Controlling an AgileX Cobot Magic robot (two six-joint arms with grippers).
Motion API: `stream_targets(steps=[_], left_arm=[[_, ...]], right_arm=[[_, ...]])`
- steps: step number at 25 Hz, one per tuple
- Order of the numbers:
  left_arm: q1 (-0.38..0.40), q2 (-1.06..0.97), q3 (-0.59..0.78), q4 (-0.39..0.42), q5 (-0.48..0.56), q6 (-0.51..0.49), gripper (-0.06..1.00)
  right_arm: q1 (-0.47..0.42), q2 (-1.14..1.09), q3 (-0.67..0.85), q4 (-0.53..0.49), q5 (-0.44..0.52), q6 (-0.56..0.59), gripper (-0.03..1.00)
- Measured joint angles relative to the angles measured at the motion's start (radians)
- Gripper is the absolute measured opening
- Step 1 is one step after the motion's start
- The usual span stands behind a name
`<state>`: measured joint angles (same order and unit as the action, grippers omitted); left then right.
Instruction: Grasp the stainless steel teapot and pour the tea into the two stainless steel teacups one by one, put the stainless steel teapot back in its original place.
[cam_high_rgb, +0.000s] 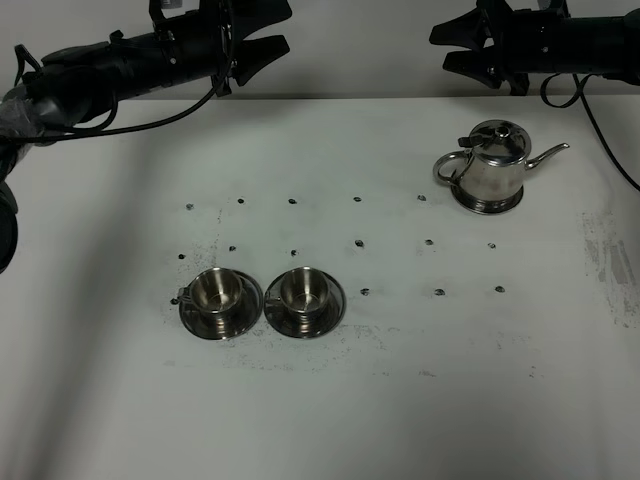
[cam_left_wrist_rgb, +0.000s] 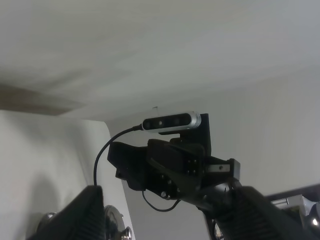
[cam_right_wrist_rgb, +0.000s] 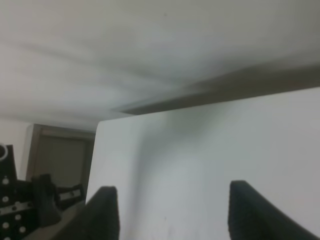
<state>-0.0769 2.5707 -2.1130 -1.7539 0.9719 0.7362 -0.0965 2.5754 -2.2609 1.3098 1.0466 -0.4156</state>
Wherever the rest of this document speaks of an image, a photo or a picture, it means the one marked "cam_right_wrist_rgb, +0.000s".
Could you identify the dark wooden door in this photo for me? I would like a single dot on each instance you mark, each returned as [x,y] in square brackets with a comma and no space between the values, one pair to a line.
[64,153]

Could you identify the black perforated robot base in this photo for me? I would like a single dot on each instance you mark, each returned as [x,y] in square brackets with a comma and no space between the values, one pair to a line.
[26,206]

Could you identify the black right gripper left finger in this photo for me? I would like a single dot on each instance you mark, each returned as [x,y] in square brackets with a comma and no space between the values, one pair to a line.
[99,219]

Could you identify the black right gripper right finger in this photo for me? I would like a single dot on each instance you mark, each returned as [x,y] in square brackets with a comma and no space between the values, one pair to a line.
[253,217]

